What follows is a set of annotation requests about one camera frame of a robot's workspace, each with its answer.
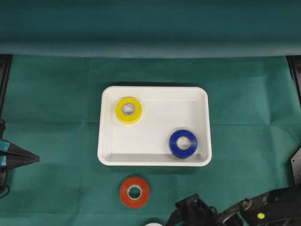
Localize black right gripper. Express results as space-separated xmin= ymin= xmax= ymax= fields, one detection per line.
xmin=166 ymin=194 xmax=218 ymax=226

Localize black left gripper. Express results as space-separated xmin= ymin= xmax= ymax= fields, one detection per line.
xmin=0 ymin=119 xmax=40 ymax=189

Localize black table frame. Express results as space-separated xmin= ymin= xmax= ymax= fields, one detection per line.
xmin=0 ymin=54 xmax=13 ymax=112
xmin=286 ymin=55 xmax=301 ymax=103

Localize black right table frame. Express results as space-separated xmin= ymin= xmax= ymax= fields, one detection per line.
xmin=286 ymin=55 xmax=301 ymax=103

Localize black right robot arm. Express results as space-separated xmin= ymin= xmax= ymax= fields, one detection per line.
xmin=166 ymin=186 xmax=301 ymax=226

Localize white plastic tray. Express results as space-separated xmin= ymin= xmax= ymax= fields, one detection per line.
xmin=97 ymin=86 xmax=212 ymax=167

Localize green table cloth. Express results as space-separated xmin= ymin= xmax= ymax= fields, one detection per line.
xmin=0 ymin=56 xmax=301 ymax=226

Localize black left table frame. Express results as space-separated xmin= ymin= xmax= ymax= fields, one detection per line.
xmin=0 ymin=54 xmax=13 ymax=112

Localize yellow tape roll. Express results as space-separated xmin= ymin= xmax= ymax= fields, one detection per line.
xmin=115 ymin=97 xmax=143 ymax=124

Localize red tape roll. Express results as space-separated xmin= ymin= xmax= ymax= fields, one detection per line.
xmin=119 ymin=177 xmax=150 ymax=209

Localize blue tape roll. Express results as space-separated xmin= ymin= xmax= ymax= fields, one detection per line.
xmin=169 ymin=129 xmax=198 ymax=159

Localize white tape roll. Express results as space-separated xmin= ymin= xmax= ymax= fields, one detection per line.
xmin=144 ymin=222 xmax=163 ymax=226

